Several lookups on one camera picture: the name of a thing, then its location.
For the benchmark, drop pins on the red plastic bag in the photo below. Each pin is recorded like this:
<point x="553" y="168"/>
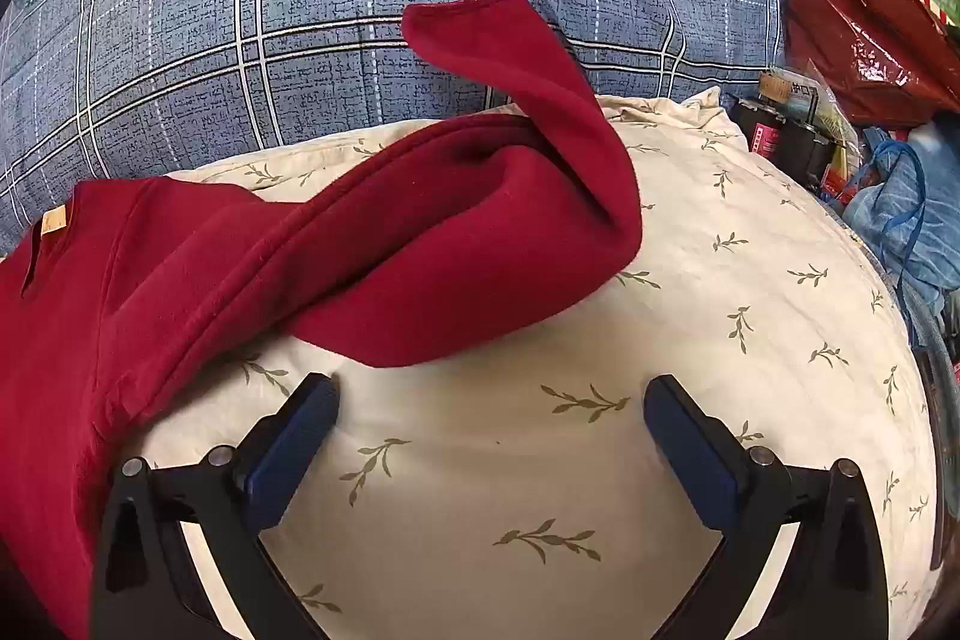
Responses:
<point x="862" y="33"/>

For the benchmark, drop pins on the black box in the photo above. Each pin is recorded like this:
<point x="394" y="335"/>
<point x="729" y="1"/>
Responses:
<point x="780" y="141"/>

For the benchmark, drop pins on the red knit garment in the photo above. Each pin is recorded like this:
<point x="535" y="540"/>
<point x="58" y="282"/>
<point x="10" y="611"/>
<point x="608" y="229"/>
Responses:
<point x="450" y="235"/>

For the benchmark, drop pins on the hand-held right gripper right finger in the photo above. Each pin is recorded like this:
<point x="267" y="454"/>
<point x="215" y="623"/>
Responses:
<point x="694" y="452"/>

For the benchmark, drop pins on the printed paper packet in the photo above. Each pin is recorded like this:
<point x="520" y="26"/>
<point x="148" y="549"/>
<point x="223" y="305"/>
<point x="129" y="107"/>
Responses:
<point x="814" y="100"/>

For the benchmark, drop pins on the blue plastic bag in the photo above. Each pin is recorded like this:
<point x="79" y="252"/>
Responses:
<point x="922" y="212"/>

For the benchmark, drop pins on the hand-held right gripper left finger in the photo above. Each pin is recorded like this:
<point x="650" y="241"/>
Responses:
<point x="292" y="452"/>

